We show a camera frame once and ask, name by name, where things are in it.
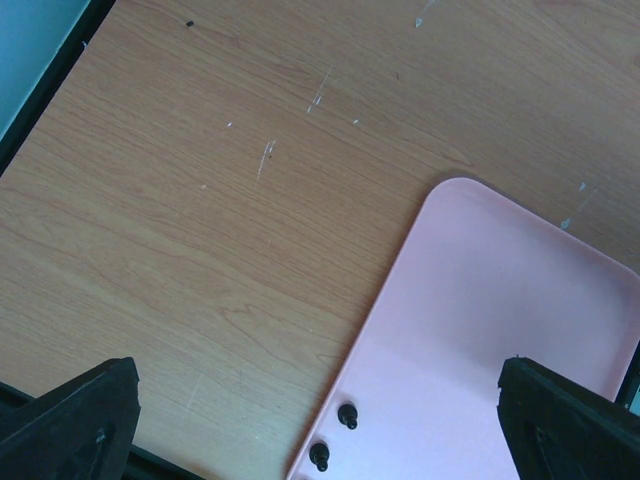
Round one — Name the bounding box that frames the pink plastic tray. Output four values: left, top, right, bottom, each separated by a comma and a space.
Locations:
289, 178, 639, 479

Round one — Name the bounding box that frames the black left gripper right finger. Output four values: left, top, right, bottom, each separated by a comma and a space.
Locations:
497, 357, 639, 479

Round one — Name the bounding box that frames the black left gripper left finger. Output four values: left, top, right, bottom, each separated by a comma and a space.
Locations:
1, 357, 141, 479

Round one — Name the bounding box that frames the black pawn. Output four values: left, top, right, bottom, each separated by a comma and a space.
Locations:
337, 402, 358, 430
309, 442, 330, 472

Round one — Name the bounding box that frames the black white chess board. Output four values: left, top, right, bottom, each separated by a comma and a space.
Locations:
615, 344, 640, 415

